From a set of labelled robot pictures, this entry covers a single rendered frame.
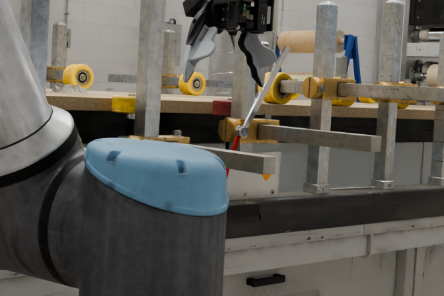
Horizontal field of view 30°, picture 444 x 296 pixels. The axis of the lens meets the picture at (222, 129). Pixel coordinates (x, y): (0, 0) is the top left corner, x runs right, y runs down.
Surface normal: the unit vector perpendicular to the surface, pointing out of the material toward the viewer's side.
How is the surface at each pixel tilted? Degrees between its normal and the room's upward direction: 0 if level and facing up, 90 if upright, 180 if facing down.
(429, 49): 90
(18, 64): 83
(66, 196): 61
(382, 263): 90
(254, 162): 90
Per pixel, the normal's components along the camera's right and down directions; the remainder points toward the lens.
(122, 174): -0.36, -0.05
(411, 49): -0.75, 0.00
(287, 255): 0.66, 0.07
